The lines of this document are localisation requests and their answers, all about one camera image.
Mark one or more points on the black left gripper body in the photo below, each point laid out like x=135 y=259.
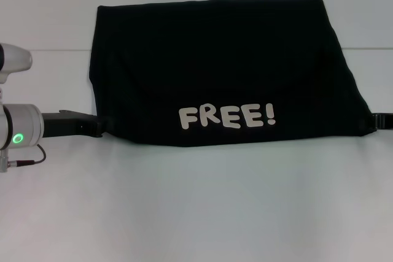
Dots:
x=70 y=125

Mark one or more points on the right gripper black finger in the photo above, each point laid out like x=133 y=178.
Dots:
x=383 y=121

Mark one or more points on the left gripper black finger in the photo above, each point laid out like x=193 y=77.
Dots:
x=107 y=125

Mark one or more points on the black t-shirt with FREE print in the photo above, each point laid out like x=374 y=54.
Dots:
x=215 y=59

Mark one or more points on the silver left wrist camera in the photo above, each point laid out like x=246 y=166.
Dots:
x=15 y=59

